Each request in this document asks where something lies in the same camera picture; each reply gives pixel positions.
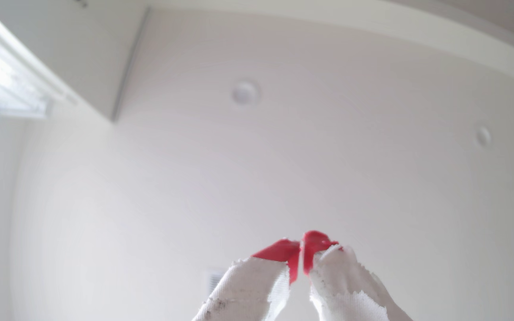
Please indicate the white wall air vent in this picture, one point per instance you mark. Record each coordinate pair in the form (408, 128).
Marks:
(214, 281)

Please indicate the round recessed ceiling light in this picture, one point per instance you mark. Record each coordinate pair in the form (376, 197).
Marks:
(483, 136)
(245, 92)

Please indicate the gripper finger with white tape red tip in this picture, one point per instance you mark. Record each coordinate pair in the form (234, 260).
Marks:
(248, 285)
(346, 285)

